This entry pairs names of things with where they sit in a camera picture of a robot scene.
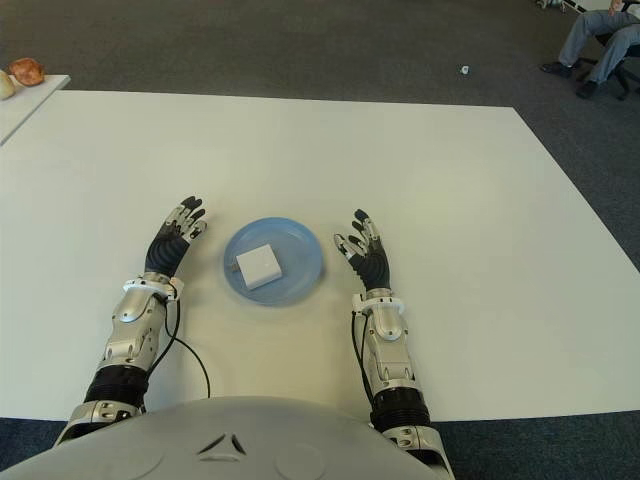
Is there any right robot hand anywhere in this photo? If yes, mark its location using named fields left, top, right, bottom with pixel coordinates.
left=333, top=208, right=393, bottom=294

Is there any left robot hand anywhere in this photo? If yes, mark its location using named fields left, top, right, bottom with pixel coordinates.
left=144, top=195, right=208, bottom=279

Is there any white square charger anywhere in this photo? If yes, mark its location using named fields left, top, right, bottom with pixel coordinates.
left=229, top=243, right=283, bottom=292

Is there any blue round plate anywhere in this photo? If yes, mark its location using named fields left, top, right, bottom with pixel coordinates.
left=221, top=215, right=327, bottom=308

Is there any grey robot torso shell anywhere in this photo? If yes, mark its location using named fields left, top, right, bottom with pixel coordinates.
left=0, top=395, right=447, bottom=480

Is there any white side table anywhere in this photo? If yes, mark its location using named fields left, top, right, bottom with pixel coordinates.
left=0, top=74, right=71, bottom=147

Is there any brown round bread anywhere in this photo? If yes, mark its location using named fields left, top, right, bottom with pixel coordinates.
left=8, top=57, right=47, bottom=87

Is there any seated person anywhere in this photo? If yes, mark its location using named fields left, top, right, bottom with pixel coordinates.
left=540, top=0, right=640, bottom=100

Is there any black office chair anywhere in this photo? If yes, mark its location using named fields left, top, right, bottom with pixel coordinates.
left=573, top=28, right=640, bottom=102

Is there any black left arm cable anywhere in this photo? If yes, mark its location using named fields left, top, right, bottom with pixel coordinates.
left=146, top=294, right=212, bottom=402

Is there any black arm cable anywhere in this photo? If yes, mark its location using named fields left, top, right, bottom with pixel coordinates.
left=146, top=294, right=212, bottom=402
left=350, top=308, right=374, bottom=397

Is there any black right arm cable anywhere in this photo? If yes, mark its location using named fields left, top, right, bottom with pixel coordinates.
left=350, top=308, right=374, bottom=397

